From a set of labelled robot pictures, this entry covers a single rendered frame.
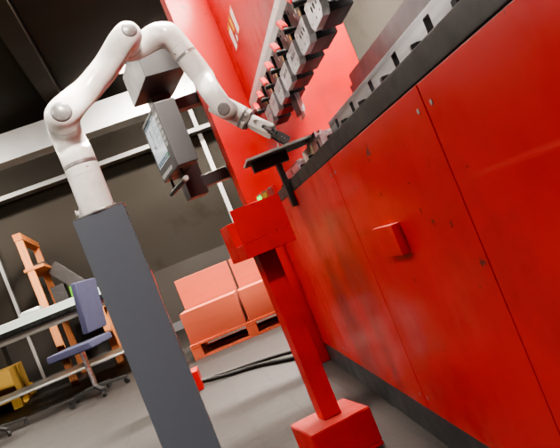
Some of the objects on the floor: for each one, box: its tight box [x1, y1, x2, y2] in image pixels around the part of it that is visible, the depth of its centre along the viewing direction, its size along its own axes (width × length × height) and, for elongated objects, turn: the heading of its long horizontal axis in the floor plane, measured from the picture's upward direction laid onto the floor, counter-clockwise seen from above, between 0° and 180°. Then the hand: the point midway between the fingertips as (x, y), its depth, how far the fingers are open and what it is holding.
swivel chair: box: [46, 277, 130, 410], centre depth 554 cm, size 58×55×99 cm
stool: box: [0, 364, 30, 440], centre depth 542 cm, size 51×49×61 cm
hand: (284, 140), depth 244 cm, fingers open, 5 cm apart
